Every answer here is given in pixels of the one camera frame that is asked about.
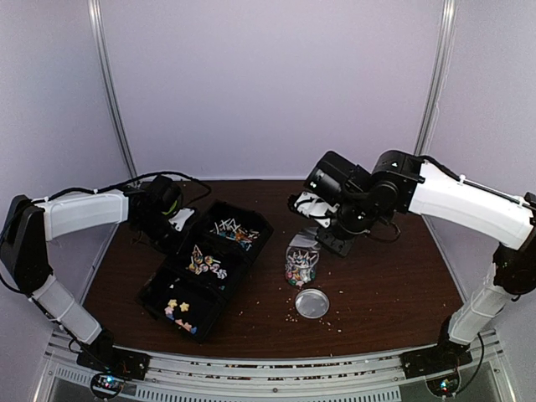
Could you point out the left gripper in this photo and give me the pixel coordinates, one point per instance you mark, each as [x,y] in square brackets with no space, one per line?
[176,249]

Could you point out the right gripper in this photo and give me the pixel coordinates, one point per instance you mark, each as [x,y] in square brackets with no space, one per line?
[339,245]

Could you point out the metal scoop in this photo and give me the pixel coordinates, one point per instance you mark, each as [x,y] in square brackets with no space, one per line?
[306,239]

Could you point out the pile of swirl lollipops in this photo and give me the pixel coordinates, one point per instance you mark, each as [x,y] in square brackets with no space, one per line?
[201,263]

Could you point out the clear plastic jar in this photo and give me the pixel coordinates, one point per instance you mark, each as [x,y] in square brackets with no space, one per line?
[301,265]

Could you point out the black three-compartment candy tray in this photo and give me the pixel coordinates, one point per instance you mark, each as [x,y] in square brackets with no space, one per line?
[193,286]

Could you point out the pile of stick candies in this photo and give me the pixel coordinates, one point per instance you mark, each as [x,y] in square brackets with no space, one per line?
[231,230]

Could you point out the pile of star candies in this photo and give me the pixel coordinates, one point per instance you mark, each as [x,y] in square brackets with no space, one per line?
[175,311]

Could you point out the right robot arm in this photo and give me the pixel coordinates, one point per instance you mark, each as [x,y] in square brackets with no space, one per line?
[404,183]

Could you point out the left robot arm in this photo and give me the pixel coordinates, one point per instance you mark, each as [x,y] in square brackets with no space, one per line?
[40,236]

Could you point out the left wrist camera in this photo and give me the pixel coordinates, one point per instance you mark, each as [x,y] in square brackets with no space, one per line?
[180,219]

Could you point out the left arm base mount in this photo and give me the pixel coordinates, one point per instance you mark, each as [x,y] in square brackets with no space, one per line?
[117,364]

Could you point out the front aluminium rail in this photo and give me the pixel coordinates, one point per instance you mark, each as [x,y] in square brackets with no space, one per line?
[364,377]

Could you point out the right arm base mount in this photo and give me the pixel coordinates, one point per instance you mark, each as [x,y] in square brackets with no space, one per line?
[444,356]

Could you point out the left aluminium frame post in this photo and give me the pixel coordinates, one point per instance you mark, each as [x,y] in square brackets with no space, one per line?
[98,29]

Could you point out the aluminium frame post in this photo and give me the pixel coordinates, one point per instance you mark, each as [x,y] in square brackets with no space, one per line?
[98,29]
[438,77]

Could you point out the right aluminium frame post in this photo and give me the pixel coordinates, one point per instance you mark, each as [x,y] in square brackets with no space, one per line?
[438,77]

